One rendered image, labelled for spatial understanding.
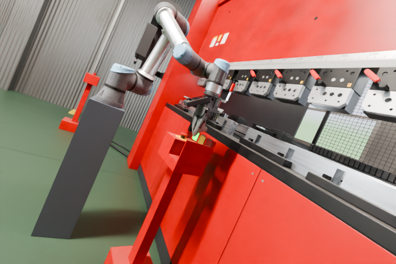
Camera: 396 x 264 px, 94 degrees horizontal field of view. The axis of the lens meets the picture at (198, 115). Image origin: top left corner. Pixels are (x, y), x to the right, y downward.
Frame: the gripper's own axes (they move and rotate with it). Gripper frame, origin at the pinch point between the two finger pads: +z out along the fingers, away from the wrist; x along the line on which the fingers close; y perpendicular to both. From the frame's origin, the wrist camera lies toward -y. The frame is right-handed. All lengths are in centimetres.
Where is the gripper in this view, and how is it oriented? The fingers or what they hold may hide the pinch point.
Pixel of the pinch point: (193, 133)
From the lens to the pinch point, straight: 85.5
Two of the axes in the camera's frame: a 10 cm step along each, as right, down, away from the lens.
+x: -5.1, -2.5, 8.2
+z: -3.4, 9.4, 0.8
